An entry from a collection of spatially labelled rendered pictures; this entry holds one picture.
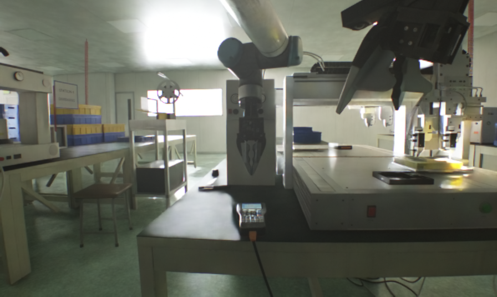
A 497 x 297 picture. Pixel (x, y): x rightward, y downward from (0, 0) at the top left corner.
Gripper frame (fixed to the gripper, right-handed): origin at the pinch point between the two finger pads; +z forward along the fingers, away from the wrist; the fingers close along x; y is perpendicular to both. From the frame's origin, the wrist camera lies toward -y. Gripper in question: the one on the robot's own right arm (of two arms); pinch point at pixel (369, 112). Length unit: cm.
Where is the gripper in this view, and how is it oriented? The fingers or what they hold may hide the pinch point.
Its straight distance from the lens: 42.0
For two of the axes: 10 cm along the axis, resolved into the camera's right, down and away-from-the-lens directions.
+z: -1.7, 8.8, 4.5
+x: 8.5, -1.0, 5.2
